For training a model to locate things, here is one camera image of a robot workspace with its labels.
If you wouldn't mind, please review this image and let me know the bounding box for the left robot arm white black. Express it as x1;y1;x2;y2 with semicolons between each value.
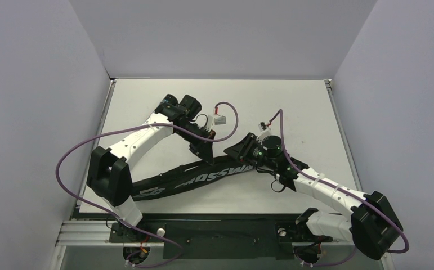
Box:
87;94;216;242

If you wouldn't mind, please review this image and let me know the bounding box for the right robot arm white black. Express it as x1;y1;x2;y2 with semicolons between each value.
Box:
224;133;403;260

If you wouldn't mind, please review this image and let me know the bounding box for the black shuttlecock tube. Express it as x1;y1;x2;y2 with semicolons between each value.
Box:
160;94;178;106

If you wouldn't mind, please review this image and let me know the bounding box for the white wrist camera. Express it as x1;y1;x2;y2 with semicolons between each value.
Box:
205;114;226;130
257;121;272;142

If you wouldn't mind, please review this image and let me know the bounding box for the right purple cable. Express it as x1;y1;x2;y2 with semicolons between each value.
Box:
263;109;410;268

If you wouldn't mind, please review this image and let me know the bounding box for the black racket bag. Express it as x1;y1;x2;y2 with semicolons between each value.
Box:
131;155;254;201

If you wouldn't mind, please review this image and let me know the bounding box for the purple cable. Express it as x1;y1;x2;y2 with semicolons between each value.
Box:
263;109;410;268
55;101;240;268

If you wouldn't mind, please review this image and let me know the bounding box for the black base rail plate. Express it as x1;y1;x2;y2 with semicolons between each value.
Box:
109;214;332;262

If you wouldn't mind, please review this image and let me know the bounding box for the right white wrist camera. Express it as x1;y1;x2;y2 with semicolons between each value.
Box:
257;121;272;142

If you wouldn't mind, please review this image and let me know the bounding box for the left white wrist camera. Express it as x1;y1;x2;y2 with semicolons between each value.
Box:
205;114;226;130

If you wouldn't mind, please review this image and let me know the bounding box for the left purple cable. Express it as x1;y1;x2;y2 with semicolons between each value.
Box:
55;101;240;268

